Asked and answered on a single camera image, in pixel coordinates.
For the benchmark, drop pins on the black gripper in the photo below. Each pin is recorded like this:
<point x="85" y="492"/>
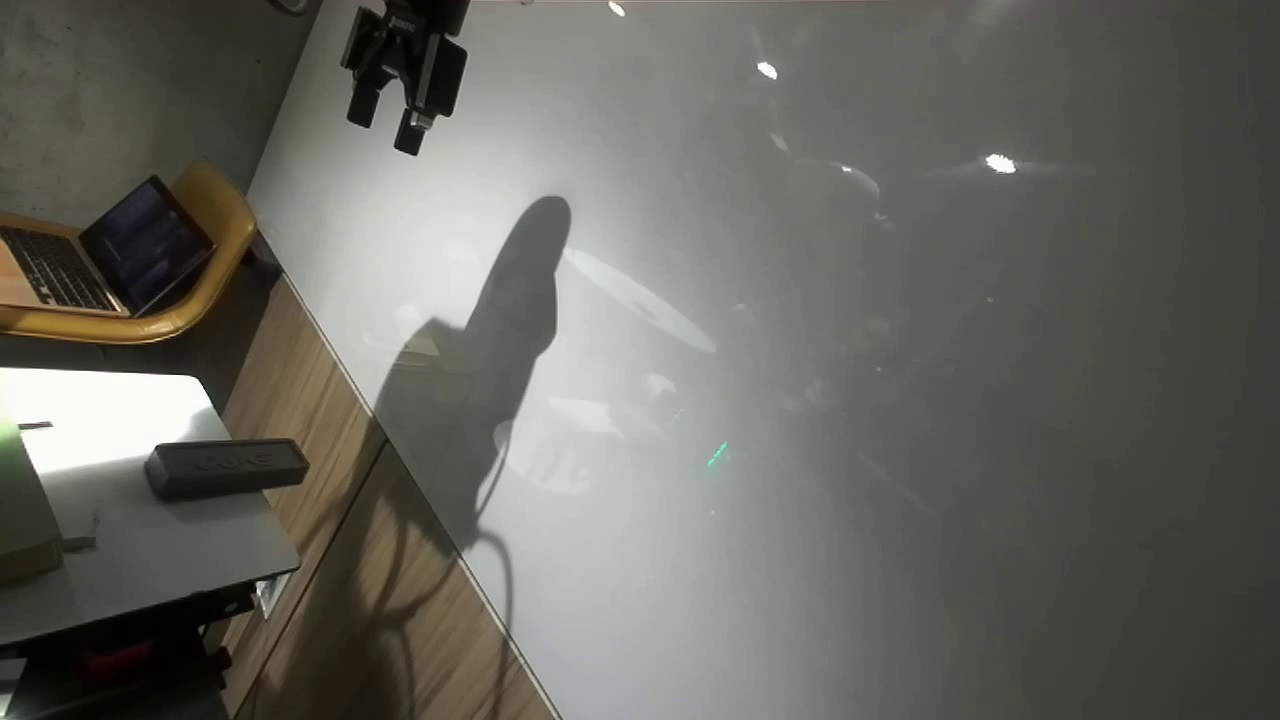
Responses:
<point x="417" y="40"/>

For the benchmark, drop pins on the black whiteboard eraser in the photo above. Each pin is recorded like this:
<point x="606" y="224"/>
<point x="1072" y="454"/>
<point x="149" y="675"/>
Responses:
<point x="225" y="468"/>

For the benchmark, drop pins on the yellow chair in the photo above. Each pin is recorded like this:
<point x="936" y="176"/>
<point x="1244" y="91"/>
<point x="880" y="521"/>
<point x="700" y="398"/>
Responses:
<point x="203" y="286"/>

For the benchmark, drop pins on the open laptop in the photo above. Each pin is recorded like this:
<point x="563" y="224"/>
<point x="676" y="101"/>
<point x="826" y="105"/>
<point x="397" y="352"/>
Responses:
<point x="134" y="252"/>

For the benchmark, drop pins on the white side table board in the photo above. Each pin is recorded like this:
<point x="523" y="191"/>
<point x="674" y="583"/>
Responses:
<point x="163" y="546"/>

